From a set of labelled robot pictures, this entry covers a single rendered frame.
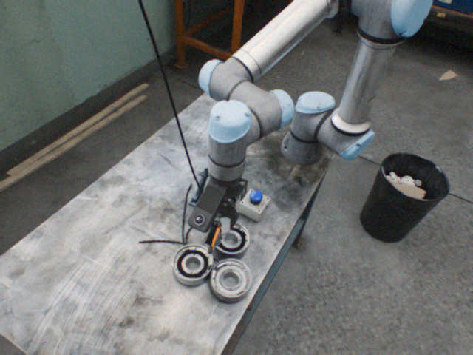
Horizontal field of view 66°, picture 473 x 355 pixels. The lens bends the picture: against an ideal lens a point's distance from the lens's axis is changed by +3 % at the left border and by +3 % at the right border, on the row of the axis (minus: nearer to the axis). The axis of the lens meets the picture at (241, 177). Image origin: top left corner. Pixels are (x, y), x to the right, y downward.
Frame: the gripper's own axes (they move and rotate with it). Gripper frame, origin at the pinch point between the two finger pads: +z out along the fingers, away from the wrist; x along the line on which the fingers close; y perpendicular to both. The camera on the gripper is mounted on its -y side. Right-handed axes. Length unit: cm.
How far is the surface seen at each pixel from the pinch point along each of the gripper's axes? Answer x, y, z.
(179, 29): 138, 188, 61
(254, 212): -3.6, 16.9, 9.5
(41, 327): 24.9, -34.0, 12.9
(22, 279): 37.5, -28.1, 12.9
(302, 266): -23, 60, 93
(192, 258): 4.5, -4.1, 11.0
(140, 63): 152, 154, 80
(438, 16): -42, 337, 54
